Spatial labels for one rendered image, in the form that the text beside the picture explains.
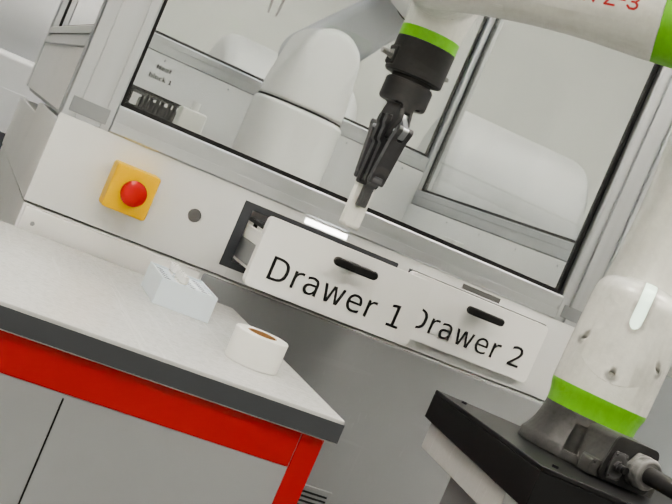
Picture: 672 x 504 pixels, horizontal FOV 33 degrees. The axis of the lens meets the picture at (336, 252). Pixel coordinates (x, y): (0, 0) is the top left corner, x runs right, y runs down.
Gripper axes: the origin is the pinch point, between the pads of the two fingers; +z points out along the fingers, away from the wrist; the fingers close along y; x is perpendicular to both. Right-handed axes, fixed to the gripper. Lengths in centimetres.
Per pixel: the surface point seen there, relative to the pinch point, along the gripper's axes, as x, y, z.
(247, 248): -9.8, -11.6, 13.2
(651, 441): 180, -143, 34
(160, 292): -24.9, 9.6, 21.4
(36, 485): -37, 42, 41
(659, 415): 180, -145, 25
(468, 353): 36.1, -15.5, 16.2
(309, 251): -3.7, -1.0, 9.2
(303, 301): -1.4, -0.9, 16.6
